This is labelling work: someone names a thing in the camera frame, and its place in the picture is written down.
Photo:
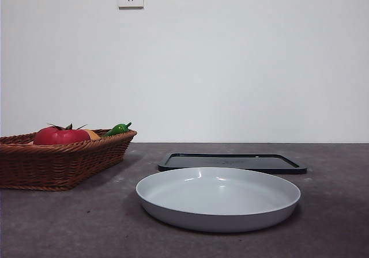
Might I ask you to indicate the orange round fruit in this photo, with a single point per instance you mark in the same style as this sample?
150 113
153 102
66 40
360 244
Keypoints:
94 135

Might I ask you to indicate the pale grey round plate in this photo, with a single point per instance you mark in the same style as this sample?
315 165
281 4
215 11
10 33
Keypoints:
216 214

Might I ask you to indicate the red tomato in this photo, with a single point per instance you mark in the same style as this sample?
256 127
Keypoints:
60 137

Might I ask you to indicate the dark rectangular tray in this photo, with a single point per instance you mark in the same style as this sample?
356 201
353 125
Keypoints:
230 160

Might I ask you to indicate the green chili pepper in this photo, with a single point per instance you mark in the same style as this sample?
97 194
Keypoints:
115 130

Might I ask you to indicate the brown wicker basket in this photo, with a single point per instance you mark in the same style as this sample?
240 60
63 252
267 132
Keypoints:
57 166

